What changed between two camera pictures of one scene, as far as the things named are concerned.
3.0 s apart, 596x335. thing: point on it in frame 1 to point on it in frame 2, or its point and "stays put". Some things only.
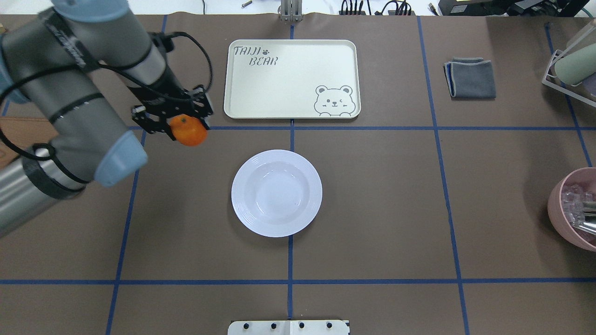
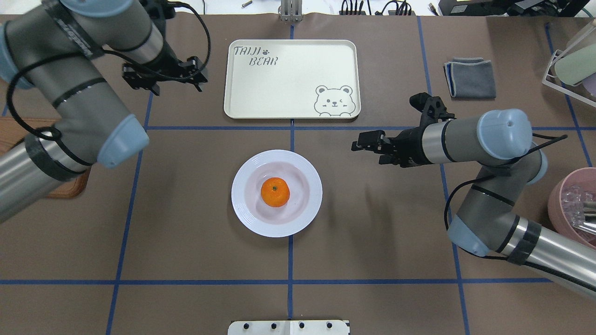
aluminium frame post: x=290 y=10 stays put
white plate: x=276 y=193 stays put
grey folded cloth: x=470 y=78 stays put
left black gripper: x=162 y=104 to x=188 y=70
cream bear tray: x=288 y=79 stays put
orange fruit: x=188 y=130 to x=275 y=192
